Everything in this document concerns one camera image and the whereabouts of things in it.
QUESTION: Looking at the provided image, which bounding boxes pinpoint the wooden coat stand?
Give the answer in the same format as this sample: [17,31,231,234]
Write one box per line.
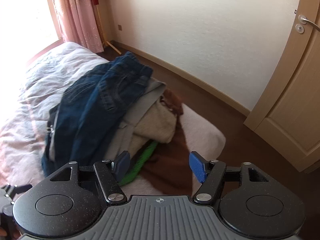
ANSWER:
[94,4,121,55]

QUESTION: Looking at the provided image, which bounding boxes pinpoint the dark blue denim jeans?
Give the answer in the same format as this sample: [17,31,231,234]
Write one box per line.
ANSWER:
[42,52,153,176]

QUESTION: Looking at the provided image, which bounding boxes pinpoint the cream knit sweater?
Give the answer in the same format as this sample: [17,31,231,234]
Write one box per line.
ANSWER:
[128,96,177,158]

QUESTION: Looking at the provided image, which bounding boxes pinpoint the grey garment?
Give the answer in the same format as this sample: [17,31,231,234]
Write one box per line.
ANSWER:
[48,77,167,162]

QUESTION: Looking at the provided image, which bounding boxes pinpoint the pink grey bed duvet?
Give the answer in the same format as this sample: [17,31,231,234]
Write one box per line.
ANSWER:
[1,42,226,197]

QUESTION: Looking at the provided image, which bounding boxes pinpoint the silver door lock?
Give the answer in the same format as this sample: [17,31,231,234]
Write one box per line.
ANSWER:
[295,24,304,34]

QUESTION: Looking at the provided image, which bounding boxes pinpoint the silver door handle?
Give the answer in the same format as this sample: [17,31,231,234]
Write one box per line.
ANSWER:
[298,15,320,31]

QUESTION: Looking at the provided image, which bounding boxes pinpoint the pink curtain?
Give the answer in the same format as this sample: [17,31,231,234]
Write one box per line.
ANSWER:
[52,0,103,53]

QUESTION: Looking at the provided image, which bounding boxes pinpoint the green knit garment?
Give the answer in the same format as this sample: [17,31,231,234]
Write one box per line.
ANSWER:
[119,140,158,186]

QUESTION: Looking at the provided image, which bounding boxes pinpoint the beige wooden door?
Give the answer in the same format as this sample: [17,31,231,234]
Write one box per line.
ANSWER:
[244,0,319,173]

